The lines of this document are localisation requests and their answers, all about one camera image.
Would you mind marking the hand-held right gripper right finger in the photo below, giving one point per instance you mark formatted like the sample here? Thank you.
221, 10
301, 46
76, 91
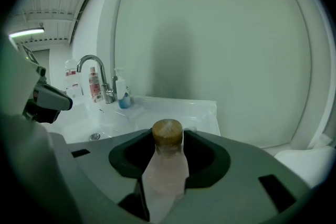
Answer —
236, 165

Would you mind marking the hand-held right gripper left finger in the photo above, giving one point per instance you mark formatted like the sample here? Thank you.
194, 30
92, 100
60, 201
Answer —
99, 165

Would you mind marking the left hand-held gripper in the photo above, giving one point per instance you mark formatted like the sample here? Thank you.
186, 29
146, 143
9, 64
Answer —
15, 76

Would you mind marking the pink bottle with wooden cap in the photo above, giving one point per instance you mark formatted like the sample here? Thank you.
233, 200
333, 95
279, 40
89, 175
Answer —
166, 178

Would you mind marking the metal sink drain plug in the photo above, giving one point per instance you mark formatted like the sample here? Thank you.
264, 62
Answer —
94, 136

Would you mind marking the large white red-label bottle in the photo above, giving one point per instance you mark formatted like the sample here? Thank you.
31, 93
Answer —
73, 78

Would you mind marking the pink bottle with red label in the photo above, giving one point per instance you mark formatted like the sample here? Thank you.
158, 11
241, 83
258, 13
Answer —
94, 86

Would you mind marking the white pump dispenser bottle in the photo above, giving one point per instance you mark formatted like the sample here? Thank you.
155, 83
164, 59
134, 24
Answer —
120, 86

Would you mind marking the white sink counter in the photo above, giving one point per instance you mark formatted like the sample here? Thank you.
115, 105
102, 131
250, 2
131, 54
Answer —
168, 110

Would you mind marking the chrome faucet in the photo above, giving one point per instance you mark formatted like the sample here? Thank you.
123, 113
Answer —
105, 84

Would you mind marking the small blue container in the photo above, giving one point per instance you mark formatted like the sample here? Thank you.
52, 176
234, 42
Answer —
124, 102

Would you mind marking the ceiling tube light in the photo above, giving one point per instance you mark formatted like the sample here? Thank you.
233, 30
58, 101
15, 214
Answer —
26, 33

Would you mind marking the large pale wall panel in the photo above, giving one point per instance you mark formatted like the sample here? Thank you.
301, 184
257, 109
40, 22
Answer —
223, 47

